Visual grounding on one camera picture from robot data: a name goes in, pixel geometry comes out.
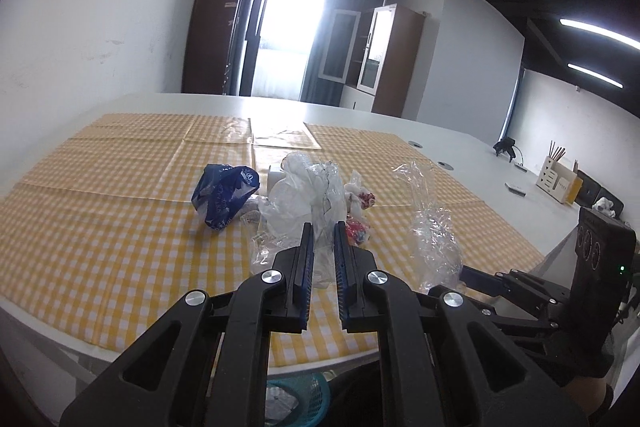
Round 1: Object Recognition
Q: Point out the white pen holder box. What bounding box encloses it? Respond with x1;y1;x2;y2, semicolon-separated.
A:
536;155;581;204

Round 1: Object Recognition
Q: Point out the flat clear plastic sleeve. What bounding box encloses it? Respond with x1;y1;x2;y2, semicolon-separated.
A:
212;116;253;142
252;122;321;152

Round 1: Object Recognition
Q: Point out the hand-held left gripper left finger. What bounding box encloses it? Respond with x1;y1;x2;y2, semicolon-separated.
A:
60;222;316;427

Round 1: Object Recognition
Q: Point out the red white snack wrapper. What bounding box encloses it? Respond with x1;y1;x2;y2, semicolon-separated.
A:
345;217;373;248
345;172;377;212

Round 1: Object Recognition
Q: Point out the yellow checkered tablecloth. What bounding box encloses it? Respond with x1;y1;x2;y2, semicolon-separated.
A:
0;112;546;368

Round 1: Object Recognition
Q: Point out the long clear plastic wrap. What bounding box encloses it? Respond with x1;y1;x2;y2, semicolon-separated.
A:
392;159;463;295

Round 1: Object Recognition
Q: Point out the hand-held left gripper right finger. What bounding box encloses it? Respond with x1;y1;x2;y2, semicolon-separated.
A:
333;221;592;427

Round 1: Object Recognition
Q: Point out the clear plastic bag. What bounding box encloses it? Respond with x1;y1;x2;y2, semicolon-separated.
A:
248;152;348;290

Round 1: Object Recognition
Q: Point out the white-framed glass cabinet door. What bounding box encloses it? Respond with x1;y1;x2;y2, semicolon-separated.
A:
320;8;362;82

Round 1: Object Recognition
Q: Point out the yellow box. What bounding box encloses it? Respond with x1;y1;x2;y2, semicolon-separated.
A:
567;177;586;206

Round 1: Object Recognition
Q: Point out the blue mesh wastebasket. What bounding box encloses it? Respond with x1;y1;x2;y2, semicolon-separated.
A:
265;372;332;427

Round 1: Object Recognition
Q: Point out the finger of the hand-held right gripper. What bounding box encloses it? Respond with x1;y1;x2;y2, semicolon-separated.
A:
459;265;573;309
470;301;557;344

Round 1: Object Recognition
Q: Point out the person's right hand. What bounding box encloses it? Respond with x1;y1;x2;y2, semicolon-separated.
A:
564;374;615;427

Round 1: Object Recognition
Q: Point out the brown glass-door cabinet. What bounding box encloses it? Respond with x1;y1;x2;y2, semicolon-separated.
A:
356;4;426;118

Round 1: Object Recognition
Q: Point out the blue plastic bag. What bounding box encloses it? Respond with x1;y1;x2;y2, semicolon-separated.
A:
192;163;262;232

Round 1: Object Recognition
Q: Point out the ceiling light strip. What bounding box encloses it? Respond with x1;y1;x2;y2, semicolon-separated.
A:
567;63;625;88
559;18;640;48

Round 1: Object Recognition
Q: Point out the black chair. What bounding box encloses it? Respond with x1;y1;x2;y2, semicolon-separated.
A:
577;172;626;220

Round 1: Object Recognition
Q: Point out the tall brown wardrobe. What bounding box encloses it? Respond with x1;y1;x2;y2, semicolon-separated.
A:
181;0;256;96

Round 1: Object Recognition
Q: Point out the small black stand device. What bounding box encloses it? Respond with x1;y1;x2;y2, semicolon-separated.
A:
492;137;521;164

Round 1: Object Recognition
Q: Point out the bright glass balcony door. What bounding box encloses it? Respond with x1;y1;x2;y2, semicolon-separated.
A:
240;0;333;100

